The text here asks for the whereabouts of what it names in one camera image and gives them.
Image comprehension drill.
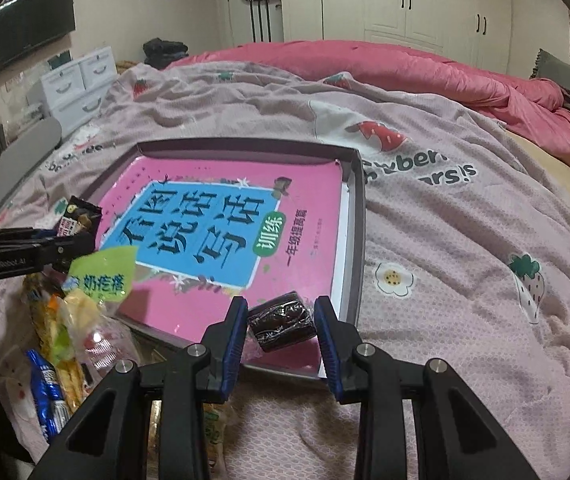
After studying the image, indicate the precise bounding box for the orange cake packet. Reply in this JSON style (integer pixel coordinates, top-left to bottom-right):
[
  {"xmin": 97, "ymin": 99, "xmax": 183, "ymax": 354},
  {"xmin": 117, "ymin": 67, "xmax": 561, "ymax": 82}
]
[{"xmin": 146, "ymin": 400, "xmax": 229, "ymax": 479}]

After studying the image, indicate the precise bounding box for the blue oreo packet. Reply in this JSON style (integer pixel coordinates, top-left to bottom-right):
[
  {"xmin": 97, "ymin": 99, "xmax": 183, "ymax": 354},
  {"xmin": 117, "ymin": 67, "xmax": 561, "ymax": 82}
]
[{"xmin": 26, "ymin": 349, "xmax": 70, "ymax": 443}]

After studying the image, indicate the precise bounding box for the pink blue workbook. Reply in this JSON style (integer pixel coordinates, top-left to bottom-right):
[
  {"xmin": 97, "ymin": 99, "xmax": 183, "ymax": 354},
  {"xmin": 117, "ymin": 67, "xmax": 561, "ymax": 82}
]
[{"xmin": 95, "ymin": 155, "xmax": 350, "ymax": 375}]

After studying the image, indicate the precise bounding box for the pink quilt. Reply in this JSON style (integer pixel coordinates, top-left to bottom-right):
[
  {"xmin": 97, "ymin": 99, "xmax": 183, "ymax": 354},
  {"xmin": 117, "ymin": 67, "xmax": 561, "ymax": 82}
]
[{"xmin": 170, "ymin": 40, "xmax": 570, "ymax": 166}]

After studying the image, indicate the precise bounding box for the light green snack bag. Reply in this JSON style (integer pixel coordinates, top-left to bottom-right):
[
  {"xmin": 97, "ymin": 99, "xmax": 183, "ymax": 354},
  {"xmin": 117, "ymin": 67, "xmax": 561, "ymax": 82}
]
[{"xmin": 57, "ymin": 245, "xmax": 140, "ymax": 361}]

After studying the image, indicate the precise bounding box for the wall television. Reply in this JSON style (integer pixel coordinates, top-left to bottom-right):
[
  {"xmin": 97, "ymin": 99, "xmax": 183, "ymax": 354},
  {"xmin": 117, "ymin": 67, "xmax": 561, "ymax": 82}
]
[{"xmin": 0, "ymin": 0, "xmax": 76, "ymax": 73}]

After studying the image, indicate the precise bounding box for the red ball candy bag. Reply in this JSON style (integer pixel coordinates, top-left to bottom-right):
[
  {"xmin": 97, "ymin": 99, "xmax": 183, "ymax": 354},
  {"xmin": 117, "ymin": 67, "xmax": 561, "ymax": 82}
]
[{"xmin": 80, "ymin": 318, "xmax": 141, "ymax": 377}]

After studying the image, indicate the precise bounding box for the cream wardrobe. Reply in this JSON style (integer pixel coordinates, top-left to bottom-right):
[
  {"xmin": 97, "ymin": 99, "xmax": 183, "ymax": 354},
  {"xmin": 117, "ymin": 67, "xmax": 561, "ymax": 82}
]
[{"xmin": 281, "ymin": 0, "xmax": 513, "ymax": 74}]

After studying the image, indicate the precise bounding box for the dark green pea snack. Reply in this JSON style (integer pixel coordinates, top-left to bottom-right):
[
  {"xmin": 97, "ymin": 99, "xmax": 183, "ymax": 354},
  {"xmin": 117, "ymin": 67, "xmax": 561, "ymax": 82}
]
[{"xmin": 58, "ymin": 196, "xmax": 102, "ymax": 236}]

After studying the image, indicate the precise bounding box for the black clothes pile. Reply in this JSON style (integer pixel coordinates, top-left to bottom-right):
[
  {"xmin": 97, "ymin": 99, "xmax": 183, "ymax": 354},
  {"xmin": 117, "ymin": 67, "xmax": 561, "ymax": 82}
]
[{"xmin": 143, "ymin": 38, "xmax": 189, "ymax": 70}]

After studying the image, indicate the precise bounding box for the dark candy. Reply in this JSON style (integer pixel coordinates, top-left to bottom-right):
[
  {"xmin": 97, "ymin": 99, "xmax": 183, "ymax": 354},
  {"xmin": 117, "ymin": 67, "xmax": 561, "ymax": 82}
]
[{"xmin": 248, "ymin": 292, "xmax": 317, "ymax": 353}]

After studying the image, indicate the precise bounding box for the white drawer cabinet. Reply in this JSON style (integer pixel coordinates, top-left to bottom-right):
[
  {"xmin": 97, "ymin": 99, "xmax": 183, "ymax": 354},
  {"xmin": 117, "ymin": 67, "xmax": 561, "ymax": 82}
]
[{"xmin": 26, "ymin": 47, "xmax": 117, "ymax": 139}]

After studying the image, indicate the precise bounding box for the pink strawberry bed sheet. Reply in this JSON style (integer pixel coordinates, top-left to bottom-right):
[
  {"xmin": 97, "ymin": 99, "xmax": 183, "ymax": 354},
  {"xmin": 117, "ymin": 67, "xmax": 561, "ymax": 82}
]
[{"xmin": 0, "ymin": 62, "xmax": 570, "ymax": 479}]

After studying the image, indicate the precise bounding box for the yellow panda snack bar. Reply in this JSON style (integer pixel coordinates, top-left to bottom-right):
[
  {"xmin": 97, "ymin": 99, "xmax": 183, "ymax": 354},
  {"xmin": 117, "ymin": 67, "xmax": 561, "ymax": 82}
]
[{"xmin": 22, "ymin": 273, "xmax": 86, "ymax": 414}]

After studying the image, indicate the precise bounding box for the dark shallow box tray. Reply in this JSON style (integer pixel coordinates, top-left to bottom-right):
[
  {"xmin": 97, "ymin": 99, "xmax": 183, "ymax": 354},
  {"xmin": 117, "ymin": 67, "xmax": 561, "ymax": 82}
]
[{"xmin": 77, "ymin": 136, "xmax": 368, "ymax": 378}]

